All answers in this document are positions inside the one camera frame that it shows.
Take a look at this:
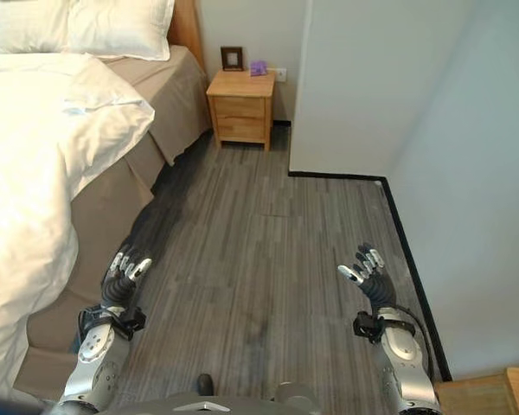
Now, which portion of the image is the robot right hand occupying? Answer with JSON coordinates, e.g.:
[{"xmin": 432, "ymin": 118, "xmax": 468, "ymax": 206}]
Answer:
[{"xmin": 337, "ymin": 242, "xmax": 398, "ymax": 310}]

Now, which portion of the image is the light wooden furniture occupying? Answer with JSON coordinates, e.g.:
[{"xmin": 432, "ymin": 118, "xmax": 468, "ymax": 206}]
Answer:
[{"xmin": 434, "ymin": 366, "xmax": 519, "ymax": 415}]

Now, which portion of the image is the dark picture frame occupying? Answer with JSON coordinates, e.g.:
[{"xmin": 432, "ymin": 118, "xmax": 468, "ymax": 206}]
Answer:
[{"xmin": 220, "ymin": 46, "xmax": 245, "ymax": 73}]

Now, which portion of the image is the wooden nightstand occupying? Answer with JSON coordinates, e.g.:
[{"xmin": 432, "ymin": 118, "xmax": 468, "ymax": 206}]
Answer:
[{"xmin": 205, "ymin": 68, "xmax": 277, "ymax": 151}]

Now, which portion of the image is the white duvet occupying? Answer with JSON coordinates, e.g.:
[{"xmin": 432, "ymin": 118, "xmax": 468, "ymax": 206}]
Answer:
[{"xmin": 0, "ymin": 52, "xmax": 156, "ymax": 389}]

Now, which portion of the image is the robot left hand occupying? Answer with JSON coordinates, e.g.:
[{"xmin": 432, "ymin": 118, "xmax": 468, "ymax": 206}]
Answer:
[{"xmin": 100, "ymin": 245, "xmax": 153, "ymax": 310}]

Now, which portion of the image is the bed with taupe sheet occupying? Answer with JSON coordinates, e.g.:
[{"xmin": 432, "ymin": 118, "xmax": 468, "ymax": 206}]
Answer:
[{"xmin": 12, "ymin": 44, "xmax": 213, "ymax": 401}]

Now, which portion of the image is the black baseboard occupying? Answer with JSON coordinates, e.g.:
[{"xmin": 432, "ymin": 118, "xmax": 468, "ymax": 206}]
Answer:
[{"xmin": 271, "ymin": 119, "xmax": 453, "ymax": 383}]

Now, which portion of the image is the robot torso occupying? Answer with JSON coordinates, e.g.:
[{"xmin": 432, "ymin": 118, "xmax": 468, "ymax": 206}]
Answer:
[{"xmin": 47, "ymin": 381, "xmax": 399, "ymax": 415}]

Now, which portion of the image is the wooden headboard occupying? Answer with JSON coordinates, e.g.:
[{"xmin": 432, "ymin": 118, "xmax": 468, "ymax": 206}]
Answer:
[{"xmin": 167, "ymin": 0, "xmax": 208, "ymax": 73}]

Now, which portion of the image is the white pillow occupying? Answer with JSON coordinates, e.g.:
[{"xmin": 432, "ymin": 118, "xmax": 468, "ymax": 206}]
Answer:
[
  {"xmin": 0, "ymin": 0, "xmax": 81, "ymax": 54},
  {"xmin": 63, "ymin": 0, "xmax": 176, "ymax": 61}
]

